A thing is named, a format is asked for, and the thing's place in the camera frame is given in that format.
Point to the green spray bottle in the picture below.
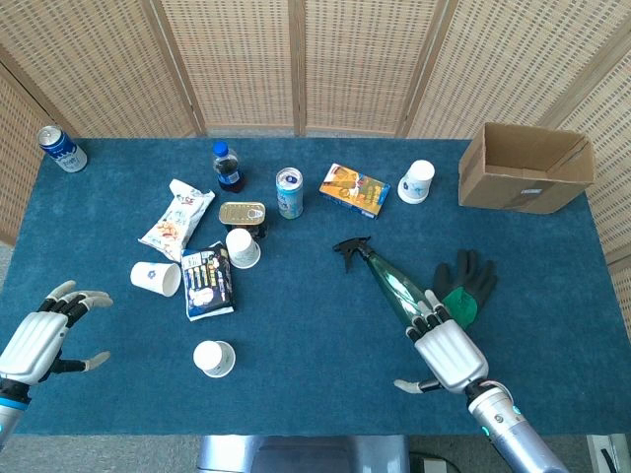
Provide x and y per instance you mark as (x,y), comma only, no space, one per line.
(394,283)

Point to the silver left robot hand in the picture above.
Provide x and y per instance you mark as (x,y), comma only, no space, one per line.
(34,345)

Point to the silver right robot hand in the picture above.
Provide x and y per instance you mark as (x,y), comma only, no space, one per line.
(451,355)

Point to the white snack bag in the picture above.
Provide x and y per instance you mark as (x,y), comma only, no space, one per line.
(172,222)

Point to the blue and white drink can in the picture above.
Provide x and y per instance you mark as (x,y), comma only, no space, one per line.
(66,153)

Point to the blue carpet table cover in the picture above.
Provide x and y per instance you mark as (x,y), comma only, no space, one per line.
(296,384)

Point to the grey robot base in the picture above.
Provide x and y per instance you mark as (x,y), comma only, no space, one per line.
(296,455)

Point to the paper cup with blue flower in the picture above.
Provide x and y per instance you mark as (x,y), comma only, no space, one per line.
(416,182)

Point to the dark blue snack pack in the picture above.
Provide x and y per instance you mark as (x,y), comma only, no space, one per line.
(207,281)

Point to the tall light blue can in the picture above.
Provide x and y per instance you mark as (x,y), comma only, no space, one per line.
(290,197)

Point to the black and green work glove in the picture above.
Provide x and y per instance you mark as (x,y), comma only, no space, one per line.
(468,281)

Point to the open cardboard box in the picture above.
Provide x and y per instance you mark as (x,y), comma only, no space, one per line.
(503,194)

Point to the orange and blue carton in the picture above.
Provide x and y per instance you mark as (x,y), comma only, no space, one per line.
(352,189)

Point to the paper cup with green flower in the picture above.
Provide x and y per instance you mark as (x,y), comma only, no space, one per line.
(212,357)

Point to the cola bottle with blue cap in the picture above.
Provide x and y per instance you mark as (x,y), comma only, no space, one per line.
(228,170)

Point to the paper cup with purple flower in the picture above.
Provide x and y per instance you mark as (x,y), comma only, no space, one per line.
(150,277)

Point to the paper cup with green leaves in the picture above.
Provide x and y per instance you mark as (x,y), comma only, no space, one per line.
(242,249)

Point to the black tin with gold lid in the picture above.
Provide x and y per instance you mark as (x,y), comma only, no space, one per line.
(241,213)

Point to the woven bamboo folding screen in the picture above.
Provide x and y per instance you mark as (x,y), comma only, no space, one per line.
(236,64)

